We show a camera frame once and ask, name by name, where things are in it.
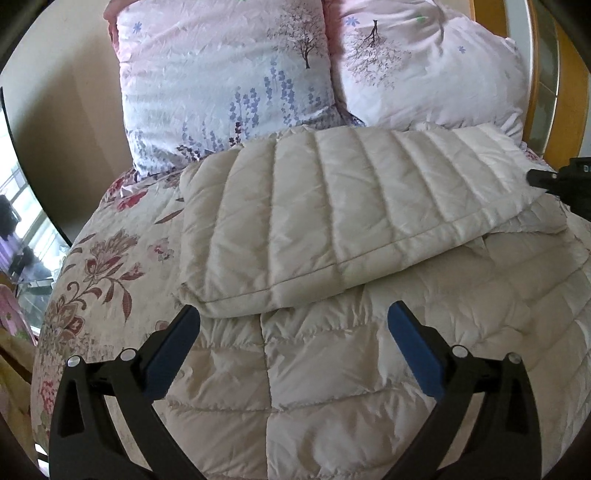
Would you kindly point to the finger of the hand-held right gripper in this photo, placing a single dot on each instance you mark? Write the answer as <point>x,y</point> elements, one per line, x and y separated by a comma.
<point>541,179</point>

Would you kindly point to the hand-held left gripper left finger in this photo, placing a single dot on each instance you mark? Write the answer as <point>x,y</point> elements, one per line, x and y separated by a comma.
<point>173,351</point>

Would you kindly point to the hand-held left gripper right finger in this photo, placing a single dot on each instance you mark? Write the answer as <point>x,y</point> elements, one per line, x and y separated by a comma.
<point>415,351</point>

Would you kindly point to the cream white puffer coat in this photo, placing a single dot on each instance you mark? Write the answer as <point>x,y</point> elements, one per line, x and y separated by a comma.
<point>323,207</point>

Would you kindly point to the yellow wooden bed headboard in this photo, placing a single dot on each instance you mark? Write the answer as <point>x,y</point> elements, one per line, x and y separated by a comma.
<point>535,87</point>

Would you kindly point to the beige red floral bedspread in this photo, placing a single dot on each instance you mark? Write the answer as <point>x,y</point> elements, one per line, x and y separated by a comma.
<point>106,277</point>

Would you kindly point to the pink floral pillow tree print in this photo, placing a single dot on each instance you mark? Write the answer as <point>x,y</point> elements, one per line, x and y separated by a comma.
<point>415,83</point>

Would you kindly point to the pink floral cloth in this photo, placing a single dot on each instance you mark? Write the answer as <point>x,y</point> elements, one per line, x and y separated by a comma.
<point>10,314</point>

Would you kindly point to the bright window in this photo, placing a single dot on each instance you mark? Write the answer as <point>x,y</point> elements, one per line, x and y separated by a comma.
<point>18,207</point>

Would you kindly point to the pink floral pillow purple flowers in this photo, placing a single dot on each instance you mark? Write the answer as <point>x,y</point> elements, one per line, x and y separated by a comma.
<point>207,83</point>

